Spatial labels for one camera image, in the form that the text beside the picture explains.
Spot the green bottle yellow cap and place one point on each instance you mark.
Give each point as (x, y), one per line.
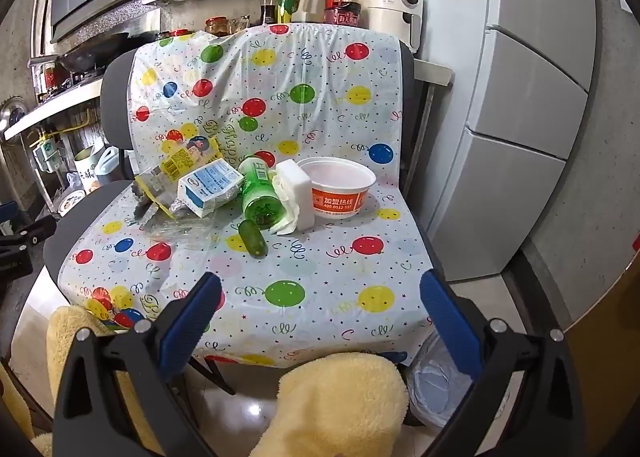
(287, 7)

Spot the balloon print plastic cloth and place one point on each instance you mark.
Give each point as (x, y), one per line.
(325, 137)

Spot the red and white paper bowl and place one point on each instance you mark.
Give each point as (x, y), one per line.
(335, 202)

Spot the round metal lid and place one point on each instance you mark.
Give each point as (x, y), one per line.
(11, 113)

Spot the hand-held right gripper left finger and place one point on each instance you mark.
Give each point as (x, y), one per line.
(192, 319)

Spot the printed plastic snack wrapper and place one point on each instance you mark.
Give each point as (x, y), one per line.
(202, 149)

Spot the gas stove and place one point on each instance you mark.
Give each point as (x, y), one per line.
(75, 82)

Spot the white and blue milk carton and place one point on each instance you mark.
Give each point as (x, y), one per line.
(210, 184)

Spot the soy sauce bottle yellow cap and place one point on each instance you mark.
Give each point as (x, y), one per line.
(268, 7)

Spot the green and white gas valve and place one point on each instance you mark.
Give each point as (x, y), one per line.
(46, 152)

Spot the white kitchen counter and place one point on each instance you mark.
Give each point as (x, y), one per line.
(45, 109)

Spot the white jug red cap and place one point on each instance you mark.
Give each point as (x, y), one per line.
(309, 7)

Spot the bin with pale liner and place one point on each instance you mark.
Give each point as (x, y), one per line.
(435, 382)

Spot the white foam block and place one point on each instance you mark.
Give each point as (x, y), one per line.
(297, 192)

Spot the red label sauce jar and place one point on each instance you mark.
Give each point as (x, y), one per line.
(342, 16)

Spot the green plastic bottle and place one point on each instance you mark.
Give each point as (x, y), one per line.
(260, 192)

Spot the person's right leg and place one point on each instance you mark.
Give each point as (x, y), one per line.
(340, 402)

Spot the dark green cucumber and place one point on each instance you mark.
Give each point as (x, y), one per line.
(252, 237)

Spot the black wok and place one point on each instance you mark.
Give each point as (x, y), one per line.
(95, 52)

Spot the grey blue kettle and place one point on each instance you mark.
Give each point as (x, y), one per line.
(107, 164)

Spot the clear bag with yellow label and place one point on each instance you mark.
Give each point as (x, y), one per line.
(172, 164)

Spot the brown glass jar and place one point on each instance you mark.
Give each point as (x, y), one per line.
(240, 23)

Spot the red chili jar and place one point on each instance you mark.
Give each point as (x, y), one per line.
(50, 76)

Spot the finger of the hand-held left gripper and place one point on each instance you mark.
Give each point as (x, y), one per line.
(30, 237)
(7, 218)

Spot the patterned plate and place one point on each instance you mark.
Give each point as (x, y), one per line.
(71, 202)

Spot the white tin can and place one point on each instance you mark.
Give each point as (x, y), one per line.
(87, 172)

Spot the yellow gas pipe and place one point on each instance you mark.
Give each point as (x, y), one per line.
(75, 123)

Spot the red lid pickle jar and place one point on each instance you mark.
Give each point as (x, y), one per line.
(217, 26)

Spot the white kettle appliance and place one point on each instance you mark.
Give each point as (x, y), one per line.
(387, 2)

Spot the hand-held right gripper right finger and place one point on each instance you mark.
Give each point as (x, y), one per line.
(450, 322)

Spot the white tissue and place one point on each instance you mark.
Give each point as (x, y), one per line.
(287, 223)

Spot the grey refrigerator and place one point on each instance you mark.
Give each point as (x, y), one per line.
(525, 87)

